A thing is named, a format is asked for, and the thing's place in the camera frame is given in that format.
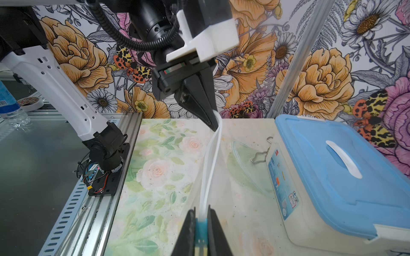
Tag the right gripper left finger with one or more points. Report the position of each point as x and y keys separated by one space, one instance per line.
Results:
x=185 y=243

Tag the blue lid storage box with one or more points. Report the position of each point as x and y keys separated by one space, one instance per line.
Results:
x=335 y=191

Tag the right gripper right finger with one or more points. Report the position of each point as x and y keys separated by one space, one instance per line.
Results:
x=217 y=242

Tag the clear plastic water bottle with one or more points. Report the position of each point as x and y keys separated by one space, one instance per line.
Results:
x=11 y=111

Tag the tape roll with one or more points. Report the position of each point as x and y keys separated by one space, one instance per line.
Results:
x=30 y=104

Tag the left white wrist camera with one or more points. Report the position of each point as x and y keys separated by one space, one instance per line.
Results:
x=207 y=28

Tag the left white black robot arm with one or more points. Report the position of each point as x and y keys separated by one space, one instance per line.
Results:
x=55 y=59

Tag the aluminium front rail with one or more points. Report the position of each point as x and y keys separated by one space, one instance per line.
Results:
x=83 y=226

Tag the left aluminium corner post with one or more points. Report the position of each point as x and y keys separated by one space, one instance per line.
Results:
x=314 y=26

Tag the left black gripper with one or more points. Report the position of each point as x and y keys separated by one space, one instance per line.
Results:
x=192 y=83

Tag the metal wire clip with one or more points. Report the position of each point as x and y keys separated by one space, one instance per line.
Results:
x=261 y=157

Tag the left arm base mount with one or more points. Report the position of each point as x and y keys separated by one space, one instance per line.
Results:
x=97 y=181

